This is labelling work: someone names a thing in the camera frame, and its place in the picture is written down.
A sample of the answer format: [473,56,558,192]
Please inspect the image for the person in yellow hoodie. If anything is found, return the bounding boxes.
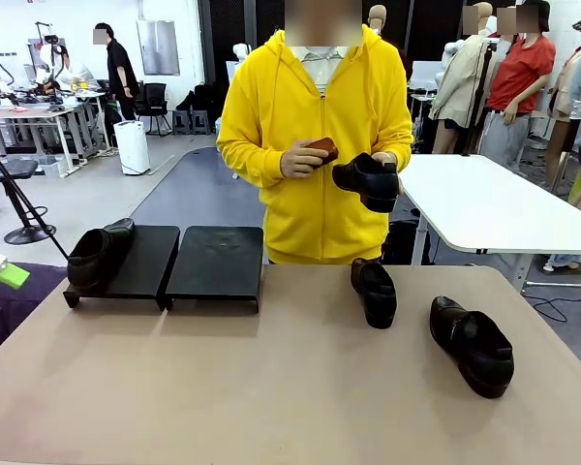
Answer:
[216,0,414,266]

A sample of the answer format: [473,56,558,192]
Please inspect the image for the person's left hand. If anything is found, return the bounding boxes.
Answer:
[370,151,407,196]

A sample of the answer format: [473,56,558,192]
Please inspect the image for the white storage box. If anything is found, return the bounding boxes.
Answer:
[38,154,62,178]

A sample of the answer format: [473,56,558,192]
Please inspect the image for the person's right hand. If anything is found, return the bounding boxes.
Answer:
[280,139,333,179]

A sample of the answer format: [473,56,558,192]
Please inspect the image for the black bag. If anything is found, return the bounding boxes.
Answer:
[176,84,214,113]

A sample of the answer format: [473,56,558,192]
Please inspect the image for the mannequin with bucket hat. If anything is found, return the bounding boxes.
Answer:
[544,9,581,190]

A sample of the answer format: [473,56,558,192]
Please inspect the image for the grey desk with white legs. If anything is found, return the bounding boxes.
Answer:
[0,106,86,178]

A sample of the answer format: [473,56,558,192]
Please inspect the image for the person's left forearm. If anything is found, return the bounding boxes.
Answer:
[384,123,414,173]

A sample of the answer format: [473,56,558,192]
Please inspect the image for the white folding table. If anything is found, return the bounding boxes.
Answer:
[400,153,581,304]

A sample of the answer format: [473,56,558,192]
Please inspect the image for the mannequin in red t-shirt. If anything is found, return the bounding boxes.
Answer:
[486,0,558,171]

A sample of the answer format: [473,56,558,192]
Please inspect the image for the grey plastic stool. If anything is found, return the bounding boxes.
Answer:
[191,109,212,136]
[172,109,194,136]

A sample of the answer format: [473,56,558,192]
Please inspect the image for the dark grey floor mat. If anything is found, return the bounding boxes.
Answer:
[128,146,267,229]

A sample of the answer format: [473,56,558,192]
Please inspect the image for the bare mannequin head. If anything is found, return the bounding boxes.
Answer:
[367,4,388,38]

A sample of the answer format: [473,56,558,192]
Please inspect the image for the black leather shoe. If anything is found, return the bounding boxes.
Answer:
[66,217,137,295]
[331,152,401,214]
[429,294,515,400]
[351,258,398,330]

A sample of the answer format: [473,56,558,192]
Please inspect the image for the person in white shirt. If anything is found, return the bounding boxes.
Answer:
[57,46,98,93]

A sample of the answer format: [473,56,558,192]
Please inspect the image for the black metal shoe stand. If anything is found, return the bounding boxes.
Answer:
[62,225,182,312]
[164,226,265,315]

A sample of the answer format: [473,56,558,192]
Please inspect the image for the mannequin in beige coat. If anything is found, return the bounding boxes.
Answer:
[428,2,495,156]

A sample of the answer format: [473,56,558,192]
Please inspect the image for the silver reflective wall panel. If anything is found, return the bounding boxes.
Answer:
[136,18,181,77]

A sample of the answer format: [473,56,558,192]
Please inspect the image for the brown shoe brush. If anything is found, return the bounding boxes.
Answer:
[302,137,341,166]

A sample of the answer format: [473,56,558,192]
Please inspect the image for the purple cloth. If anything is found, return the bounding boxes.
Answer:
[0,263,69,357]

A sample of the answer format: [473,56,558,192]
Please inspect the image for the standing person in black shirt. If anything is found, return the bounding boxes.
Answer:
[93,22,141,122]

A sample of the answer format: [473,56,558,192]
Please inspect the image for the black office chair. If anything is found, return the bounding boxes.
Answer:
[142,82,173,138]

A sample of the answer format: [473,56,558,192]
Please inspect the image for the black stool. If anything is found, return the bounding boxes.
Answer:
[0,158,58,246]

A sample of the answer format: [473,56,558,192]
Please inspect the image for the white air purifier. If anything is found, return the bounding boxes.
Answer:
[113,120,151,176]

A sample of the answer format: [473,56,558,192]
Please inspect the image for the person's right forearm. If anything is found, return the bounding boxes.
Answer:
[216,133,291,189]

